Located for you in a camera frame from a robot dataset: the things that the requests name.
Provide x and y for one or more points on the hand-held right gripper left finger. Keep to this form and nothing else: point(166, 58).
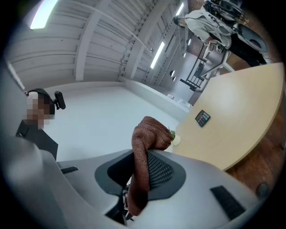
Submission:
point(89, 179)

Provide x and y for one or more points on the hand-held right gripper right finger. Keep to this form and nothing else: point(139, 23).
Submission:
point(196, 196)

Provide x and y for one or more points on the brown knitted cloth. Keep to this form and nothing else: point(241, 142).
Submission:
point(149, 134)

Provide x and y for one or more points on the black calculator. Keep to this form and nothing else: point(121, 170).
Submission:
point(203, 118)

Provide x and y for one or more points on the flower plant in cream pot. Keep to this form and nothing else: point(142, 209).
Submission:
point(177, 139)

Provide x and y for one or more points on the person with headset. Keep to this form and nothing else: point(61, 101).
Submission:
point(38, 138)

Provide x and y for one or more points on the black metal railing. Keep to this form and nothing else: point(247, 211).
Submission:
point(194, 81)

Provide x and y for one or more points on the long ceiling light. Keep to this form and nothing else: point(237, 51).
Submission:
point(179, 9)
point(157, 54)
point(42, 15)

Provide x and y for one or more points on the grey shell chair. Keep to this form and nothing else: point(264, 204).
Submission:
point(245, 33)

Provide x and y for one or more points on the black head-mounted camera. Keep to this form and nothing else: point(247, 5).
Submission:
point(60, 100)

